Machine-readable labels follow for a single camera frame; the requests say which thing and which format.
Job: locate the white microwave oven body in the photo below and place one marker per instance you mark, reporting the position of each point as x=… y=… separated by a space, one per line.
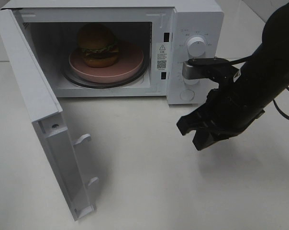
x=54 y=25

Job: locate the upper white power knob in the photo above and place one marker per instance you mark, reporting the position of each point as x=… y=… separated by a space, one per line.
x=196 y=46

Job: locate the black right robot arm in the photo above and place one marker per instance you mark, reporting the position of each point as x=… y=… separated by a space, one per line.
x=269 y=64

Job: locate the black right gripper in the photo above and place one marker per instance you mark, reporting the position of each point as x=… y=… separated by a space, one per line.
x=228 y=111

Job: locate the white warning label sticker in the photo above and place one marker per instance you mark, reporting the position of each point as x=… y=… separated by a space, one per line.
x=161 y=52

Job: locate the pink round plate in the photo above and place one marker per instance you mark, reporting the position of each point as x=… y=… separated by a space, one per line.
x=127 y=52

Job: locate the round white door button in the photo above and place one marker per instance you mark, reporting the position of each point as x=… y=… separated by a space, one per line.
x=187 y=95

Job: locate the white timer knob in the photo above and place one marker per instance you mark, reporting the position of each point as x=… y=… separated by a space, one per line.
x=190 y=81

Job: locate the burger with lettuce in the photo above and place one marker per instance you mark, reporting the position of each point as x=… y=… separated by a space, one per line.
x=98 y=45

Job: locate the white microwave door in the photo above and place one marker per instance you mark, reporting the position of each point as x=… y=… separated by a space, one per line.
x=66 y=155

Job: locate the glass microwave turntable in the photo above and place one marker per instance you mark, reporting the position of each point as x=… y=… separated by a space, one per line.
x=70 y=80

